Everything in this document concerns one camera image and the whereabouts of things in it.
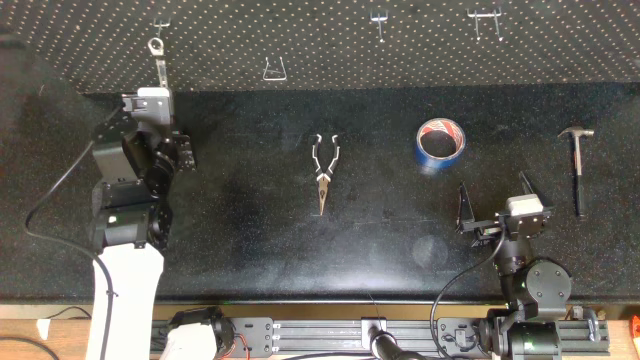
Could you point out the black pegboard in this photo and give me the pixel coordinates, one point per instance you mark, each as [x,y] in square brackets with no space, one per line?
[320,45]

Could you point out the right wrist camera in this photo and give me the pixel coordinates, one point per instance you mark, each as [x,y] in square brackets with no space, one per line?
[524,212]

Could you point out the roll of blue tape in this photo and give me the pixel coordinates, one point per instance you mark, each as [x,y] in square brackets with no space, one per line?
[426,159]

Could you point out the wrench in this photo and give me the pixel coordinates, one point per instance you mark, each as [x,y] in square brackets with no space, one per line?
[156,46]

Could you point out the metal hook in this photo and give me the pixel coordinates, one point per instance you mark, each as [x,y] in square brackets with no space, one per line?
[477,22]
[380,25]
[274,77]
[161,22]

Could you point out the mounting rail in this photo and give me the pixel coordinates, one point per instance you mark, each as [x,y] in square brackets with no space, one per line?
[320,337]

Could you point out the hammer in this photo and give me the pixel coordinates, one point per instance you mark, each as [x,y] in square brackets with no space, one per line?
[577,150]

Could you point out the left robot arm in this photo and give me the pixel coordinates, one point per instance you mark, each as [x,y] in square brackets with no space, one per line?
[127,295]

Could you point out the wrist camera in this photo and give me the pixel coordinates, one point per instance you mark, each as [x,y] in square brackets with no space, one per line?
[524,212]
[156,105]

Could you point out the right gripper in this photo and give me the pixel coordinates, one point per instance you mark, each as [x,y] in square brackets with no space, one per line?
[482,227]

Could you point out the pliers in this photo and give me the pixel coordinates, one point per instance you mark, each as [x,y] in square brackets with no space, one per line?
[324,180]

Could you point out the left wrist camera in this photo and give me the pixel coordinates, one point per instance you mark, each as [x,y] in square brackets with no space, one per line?
[156,105]

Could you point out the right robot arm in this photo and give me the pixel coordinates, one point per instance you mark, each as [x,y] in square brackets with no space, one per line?
[542,290]

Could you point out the orange object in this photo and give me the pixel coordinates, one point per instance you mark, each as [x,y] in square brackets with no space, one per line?
[636,335]

